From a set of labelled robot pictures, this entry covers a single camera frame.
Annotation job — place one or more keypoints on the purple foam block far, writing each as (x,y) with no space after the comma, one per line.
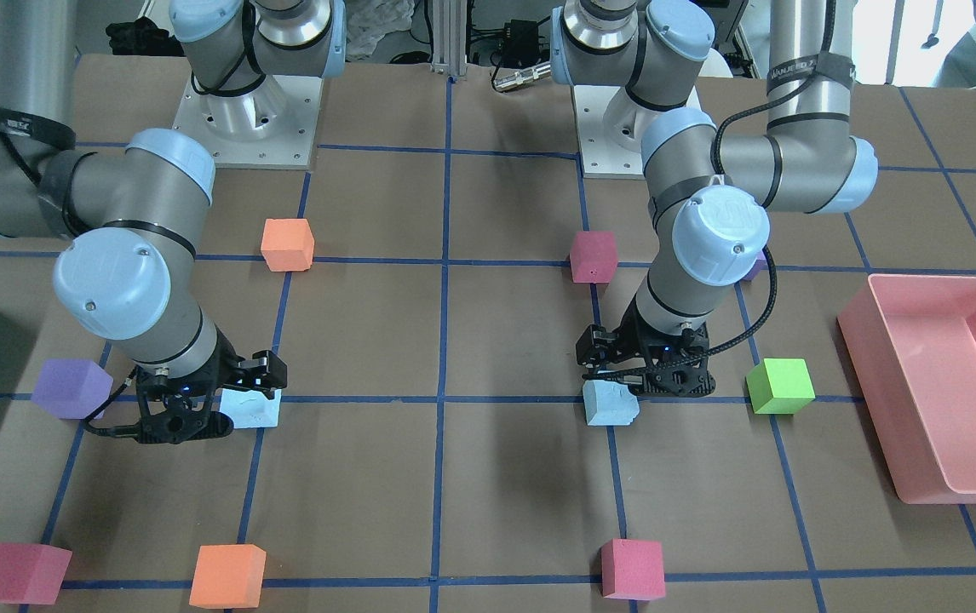
(759,265)

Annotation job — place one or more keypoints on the purple foam block near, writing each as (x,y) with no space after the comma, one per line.
(70,388)

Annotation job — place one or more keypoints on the orange foam block far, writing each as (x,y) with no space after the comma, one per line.
(287,245)

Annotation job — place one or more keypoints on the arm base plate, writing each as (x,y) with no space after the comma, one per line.
(270,128)
(609,126)

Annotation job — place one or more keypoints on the pink plastic bin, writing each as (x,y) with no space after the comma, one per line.
(912,340)

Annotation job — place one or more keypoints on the orange foam block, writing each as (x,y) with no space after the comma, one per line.
(228,577)
(287,245)

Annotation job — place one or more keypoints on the light blue block arm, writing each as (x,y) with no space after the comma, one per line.
(608,403)
(250,409)

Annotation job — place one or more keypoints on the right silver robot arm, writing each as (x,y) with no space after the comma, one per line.
(131,225)

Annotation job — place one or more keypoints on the magenta foam block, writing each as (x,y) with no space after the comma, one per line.
(593,257)
(32,573)
(632,570)

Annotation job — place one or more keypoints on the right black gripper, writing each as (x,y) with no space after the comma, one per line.
(226,372)

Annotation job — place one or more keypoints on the aluminium frame post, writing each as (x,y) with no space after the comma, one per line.
(449,35)

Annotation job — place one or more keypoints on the black power adapter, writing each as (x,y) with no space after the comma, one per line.
(520,43)

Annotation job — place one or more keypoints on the purple foam block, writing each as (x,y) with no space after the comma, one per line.
(70,388)
(759,265)

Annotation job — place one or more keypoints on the orange foam block near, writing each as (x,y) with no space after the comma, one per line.
(228,577)

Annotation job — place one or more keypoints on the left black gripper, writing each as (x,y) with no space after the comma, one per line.
(629,343)

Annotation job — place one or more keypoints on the green foam block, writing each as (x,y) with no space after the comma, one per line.
(780,386)

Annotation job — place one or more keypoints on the magenta foam block far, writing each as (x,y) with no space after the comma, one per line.
(593,257)

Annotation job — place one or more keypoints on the silver cylinder connector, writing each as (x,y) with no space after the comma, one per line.
(521,78)

